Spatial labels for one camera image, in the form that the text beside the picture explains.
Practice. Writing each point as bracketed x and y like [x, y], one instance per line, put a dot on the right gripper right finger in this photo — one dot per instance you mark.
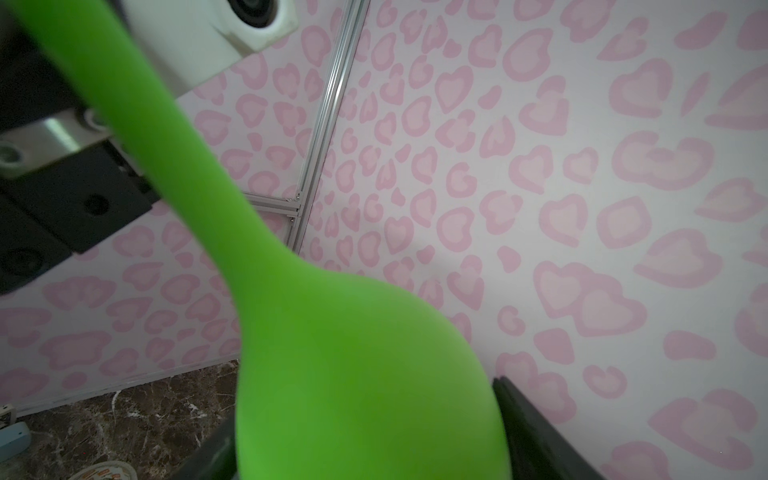
[537, 450]

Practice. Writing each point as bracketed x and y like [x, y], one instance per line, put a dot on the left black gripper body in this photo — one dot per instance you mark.
[65, 185]

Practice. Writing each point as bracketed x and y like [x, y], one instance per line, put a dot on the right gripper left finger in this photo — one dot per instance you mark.
[215, 458]

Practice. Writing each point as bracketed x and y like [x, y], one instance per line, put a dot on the green wine glass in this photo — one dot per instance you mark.
[341, 376]

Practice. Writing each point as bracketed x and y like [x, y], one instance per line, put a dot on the clear tape roll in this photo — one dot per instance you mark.
[107, 470]

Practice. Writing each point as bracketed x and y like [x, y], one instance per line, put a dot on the grey blue flat object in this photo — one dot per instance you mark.
[14, 440]

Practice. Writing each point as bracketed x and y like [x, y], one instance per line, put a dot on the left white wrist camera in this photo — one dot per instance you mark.
[188, 42]

